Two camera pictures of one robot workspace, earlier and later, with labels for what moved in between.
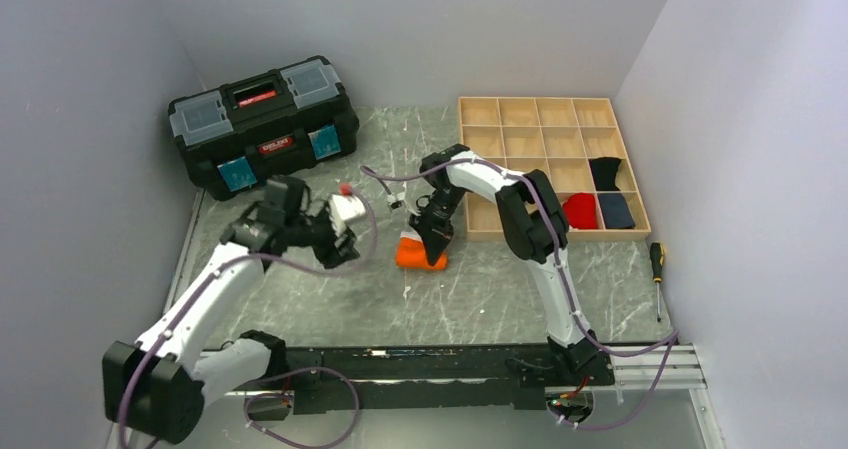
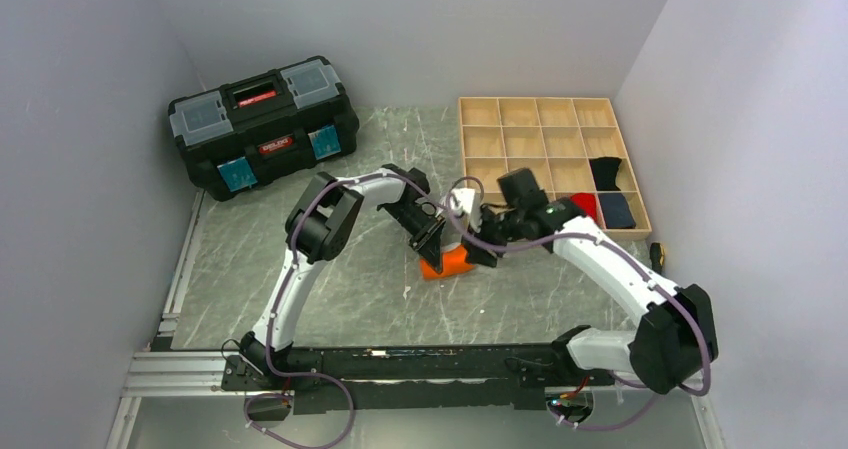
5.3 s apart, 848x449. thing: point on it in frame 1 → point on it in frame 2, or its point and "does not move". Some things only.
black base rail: (429, 379) does not move
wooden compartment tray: (557, 137) does not move
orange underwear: (410, 254) → (453, 264)
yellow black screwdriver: (657, 253) does not move
